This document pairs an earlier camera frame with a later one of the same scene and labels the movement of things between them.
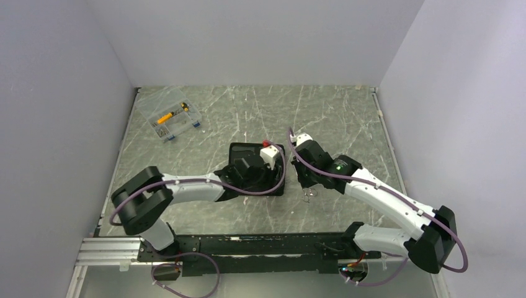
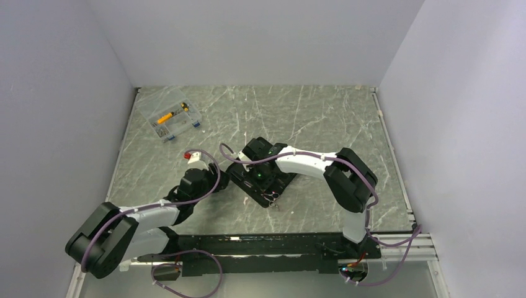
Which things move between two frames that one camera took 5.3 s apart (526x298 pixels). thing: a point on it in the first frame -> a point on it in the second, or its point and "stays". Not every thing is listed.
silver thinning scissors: [308, 192] -> [271, 198]
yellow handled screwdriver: [164, 118] stays
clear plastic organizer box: [168, 112] stays
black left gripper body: [260, 180] -> [209, 180]
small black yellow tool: [185, 107] stays
